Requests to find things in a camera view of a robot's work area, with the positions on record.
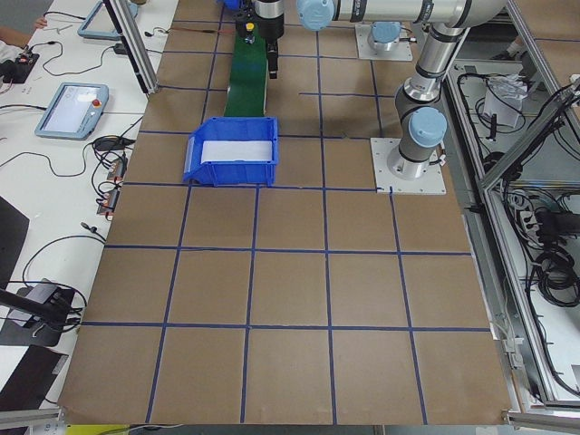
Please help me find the near teach pendant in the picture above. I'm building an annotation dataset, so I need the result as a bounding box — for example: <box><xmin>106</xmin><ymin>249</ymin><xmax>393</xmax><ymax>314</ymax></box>
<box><xmin>34</xmin><ymin>82</ymin><xmax>109</xmax><ymax>140</ymax></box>

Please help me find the blue bin right side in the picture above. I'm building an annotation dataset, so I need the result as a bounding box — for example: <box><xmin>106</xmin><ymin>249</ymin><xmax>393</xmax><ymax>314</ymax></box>
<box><xmin>219</xmin><ymin>0</ymin><xmax>242</xmax><ymax>11</ymax></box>

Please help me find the yellow push button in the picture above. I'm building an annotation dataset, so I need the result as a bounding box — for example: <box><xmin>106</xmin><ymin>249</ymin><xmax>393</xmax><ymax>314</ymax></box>
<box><xmin>244</xmin><ymin>22</ymin><xmax>255</xmax><ymax>44</ymax></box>

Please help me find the white foam pad left bin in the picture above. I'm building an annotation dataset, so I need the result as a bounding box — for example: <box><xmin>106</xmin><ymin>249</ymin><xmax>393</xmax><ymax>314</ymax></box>
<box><xmin>200</xmin><ymin>140</ymin><xmax>273</xmax><ymax>163</ymax></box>

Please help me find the aluminium frame post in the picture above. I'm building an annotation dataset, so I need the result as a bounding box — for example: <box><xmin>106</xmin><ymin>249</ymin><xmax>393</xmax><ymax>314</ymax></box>
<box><xmin>103</xmin><ymin>0</ymin><xmax>159</xmax><ymax>95</ymax></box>

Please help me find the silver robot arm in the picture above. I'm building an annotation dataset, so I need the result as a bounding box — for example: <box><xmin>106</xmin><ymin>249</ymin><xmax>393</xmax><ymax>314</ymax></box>
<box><xmin>296</xmin><ymin>0</ymin><xmax>506</xmax><ymax>180</ymax></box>
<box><xmin>249</xmin><ymin>1</ymin><xmax>401</xmax><ymax>55</ymax></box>

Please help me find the blue bin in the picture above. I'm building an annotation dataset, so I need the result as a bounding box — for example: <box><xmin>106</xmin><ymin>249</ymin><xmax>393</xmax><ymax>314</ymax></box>
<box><xmin>219</xmin><ymin>0</ymin><xmax>242</xmax><ymax>11</ymax></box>
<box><xmin>183</xmin><ymin>117</ymin><xmax>279</xmax><ymax>186</ymax></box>

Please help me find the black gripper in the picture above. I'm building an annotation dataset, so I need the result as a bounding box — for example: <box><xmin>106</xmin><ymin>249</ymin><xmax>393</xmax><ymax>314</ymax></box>
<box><xmin>254</xmin><ymin>0</ymin><xmax>285</xmax><ymax>59</ymax></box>

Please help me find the green conveyor belt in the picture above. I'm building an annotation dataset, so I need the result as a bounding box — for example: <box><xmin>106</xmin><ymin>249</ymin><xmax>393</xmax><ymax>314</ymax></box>
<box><xmin>224</xmin><ymin>21</ymin><xmax>267</xmax><ymax>117</ymax></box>

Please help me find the blue bin left side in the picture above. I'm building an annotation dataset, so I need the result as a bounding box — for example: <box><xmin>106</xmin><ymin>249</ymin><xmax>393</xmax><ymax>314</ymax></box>
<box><xmin>183</xmin><ymin>117</ymin><xmax>279</xmax><ymax>186</ymax></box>

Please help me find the teach pendant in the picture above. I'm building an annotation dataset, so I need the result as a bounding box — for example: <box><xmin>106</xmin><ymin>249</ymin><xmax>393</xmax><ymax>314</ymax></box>
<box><xmin>34</xmin><ymin>82</ymin><xmax>109</xmax><ymax>140</ymax></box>
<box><xmin>77</xmin><ymin>1</ymin><xmax>120</xmax><ymax>41</ymax></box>

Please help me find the far teach pendant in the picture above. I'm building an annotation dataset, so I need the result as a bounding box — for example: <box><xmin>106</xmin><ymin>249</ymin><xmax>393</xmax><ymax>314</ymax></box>
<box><xmin>77</xmin><ymin>1</ymin><xmax>120</xmax><ymax>41</ymax></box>

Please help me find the black camera stand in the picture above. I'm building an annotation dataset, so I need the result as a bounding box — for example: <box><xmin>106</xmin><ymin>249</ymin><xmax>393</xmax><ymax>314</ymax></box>
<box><xmin>1</xmin><ymin>282</ymin><xmax>73</xmax><ymax>328</ymax></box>

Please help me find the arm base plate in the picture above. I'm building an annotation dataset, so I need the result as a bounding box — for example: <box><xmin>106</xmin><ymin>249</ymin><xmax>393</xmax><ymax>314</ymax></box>
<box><xmin>355</xmin><ymin>22</ymin><xmax>416</xmax><ymax>62</ymax></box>
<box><xmin>371</xmin><ymin>138</ymin><xmax>447</xmax><ymax>195</ymax></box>

